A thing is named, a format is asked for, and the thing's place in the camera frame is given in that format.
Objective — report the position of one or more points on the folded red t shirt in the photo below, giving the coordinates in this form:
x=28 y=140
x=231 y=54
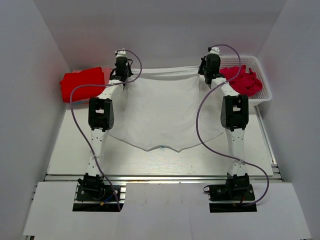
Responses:
x=71 y=81

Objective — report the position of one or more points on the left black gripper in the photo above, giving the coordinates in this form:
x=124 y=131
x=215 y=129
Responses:
x=130 y=72

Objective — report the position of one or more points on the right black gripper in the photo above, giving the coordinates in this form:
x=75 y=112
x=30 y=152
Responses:
x=201 y=71

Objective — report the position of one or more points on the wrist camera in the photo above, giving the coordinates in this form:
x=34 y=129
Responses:
x=214 y=50
x=120 y=53

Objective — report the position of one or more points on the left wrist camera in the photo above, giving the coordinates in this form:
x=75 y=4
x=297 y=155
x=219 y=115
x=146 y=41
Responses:
x=120 y=53

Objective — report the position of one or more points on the white t shirt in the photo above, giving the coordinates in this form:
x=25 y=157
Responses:
x=161 y=109

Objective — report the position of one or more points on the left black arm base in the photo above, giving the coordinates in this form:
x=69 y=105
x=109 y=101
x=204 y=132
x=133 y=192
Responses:
x=93 y=188

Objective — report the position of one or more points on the folded blue t shirt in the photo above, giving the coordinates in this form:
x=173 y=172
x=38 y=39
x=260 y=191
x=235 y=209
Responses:
x=80 y=102

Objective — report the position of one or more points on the crumpled magenta t shirt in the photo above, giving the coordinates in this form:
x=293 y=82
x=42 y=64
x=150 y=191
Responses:
x=246 y=83

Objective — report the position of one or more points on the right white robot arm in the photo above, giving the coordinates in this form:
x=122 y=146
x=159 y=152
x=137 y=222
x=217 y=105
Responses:
x=234 y=114

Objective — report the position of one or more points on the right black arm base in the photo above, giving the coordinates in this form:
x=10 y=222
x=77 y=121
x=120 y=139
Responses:
x=235 y=188

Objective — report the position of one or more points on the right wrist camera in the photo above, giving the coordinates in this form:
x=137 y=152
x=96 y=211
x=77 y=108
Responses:
x=214 y=50

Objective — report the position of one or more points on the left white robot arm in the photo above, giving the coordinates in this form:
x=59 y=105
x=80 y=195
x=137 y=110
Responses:
x=101 y=116

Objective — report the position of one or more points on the white plastic basket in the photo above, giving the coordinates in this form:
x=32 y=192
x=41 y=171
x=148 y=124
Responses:
x=251 y=62

